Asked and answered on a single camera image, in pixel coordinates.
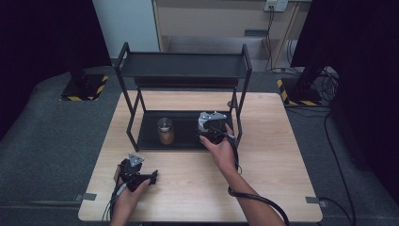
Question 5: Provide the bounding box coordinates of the white wall socket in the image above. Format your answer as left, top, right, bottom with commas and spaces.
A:
263, 0, 289, 13

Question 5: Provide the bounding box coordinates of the black two-tier metal shelf rack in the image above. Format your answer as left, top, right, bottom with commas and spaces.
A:
113, 41, 253, 154

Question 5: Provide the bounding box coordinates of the grey metal strip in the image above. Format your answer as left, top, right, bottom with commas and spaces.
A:
243, 29, 269, 38

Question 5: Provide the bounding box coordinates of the hand-held gripper cable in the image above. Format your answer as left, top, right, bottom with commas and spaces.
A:
101, 183, 128, 224
208, 125, 292, 226

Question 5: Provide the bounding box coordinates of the person's right hand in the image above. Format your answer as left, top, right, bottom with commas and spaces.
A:
199, 122, 243, 177

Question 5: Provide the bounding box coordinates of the left hand-held gripper cable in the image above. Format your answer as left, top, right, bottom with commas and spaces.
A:
101, 183, 128, 224

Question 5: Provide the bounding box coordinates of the black cable from socket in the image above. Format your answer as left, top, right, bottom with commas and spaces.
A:
263, 6, 276, 73

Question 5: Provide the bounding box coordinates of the light wooden cabinet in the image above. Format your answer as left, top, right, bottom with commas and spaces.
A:
152, 0, 312, 70

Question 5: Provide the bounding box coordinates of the dark curtain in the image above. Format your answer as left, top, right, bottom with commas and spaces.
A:
0, 0, 113, 144
290, 0, 399, 197

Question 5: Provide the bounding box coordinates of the grey table bracket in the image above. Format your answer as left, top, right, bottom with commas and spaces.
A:
305, 196, 329, 209
74, 192, 98, 202

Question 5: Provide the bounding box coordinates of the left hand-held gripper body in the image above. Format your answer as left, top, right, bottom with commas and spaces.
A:
118, 152, 152, 193

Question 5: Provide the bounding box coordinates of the person's left hand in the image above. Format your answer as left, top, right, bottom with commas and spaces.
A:
113, 165, 152, 219

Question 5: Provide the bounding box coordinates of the tangle of floor cables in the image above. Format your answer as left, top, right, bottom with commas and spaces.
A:
272, 39, 341, 109

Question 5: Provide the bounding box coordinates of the right hand-held gripper cable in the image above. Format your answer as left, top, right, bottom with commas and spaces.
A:
208, 125, 292, 226

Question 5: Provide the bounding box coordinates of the black stand with striped base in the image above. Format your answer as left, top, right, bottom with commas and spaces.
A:
59, 55, 110, 103
276, 59, 331, 107

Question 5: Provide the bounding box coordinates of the long black floor cable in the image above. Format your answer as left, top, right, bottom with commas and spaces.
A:
318, 110, 358, 226

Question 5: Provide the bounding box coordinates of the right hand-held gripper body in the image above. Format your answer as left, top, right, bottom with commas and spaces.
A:
197, 110, 235, 146

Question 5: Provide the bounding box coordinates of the spice jar with metal lid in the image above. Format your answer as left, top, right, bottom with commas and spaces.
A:
156, 117, 176, 146

